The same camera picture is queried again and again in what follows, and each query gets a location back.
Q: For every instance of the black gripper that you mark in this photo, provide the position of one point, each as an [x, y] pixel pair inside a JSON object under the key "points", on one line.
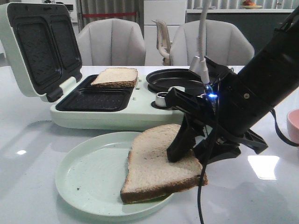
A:
{"points": [[238, 109]]}

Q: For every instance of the bread slice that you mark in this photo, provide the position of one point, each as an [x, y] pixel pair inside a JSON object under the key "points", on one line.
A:
{"points": [[116, 78], [150, 174]]}

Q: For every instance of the pink bowl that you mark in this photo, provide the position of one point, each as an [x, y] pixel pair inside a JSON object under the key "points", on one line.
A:
{"points": [[293, 125]]}

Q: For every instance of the mint green breakfast maker lid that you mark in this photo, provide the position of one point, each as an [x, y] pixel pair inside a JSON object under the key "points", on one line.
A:
{"points": [[41, 48]]}

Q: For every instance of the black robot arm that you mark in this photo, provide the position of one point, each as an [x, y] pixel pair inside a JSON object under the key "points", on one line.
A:
{"points": [[272, 74]]}

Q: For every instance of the mint green breakfast maker base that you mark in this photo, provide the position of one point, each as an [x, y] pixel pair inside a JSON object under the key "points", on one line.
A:
{"points": [[86, 107]]}

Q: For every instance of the left silver control knob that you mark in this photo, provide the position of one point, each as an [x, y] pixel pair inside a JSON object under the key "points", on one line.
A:
{"points": [[160, 99]]}

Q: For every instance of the black round frying pan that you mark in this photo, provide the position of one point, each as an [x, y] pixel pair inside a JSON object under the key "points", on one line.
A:
{"points": [[162, 80]]}

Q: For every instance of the beige office chair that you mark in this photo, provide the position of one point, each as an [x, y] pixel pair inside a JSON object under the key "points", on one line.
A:
{"points": [[163, 44]]}

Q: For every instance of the right grey upholstered chair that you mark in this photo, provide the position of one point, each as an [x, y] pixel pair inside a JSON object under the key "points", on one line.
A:
{"points": [[224, 44]]}

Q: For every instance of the grey upholstered chair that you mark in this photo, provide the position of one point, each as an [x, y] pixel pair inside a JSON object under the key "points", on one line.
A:
{"points": [[224, 44], [112, 42]]}

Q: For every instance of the mint green round plate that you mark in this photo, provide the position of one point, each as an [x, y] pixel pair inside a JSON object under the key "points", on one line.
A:
{"points": [[91, 175]]}

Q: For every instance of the white cabinet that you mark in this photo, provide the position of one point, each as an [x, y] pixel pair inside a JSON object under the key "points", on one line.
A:
{"points": [[172, 12]]}

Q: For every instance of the left grey upholstered chair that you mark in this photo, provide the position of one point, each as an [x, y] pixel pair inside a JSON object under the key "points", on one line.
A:
{"points": [[112, 42]]}

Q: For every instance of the dark grey counter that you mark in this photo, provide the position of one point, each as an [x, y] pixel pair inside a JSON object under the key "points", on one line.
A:
{"points": [[257, 27]]}

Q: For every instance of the fruit plate on counter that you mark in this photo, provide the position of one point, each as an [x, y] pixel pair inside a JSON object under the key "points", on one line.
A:
{"points": [[248, 4]]}

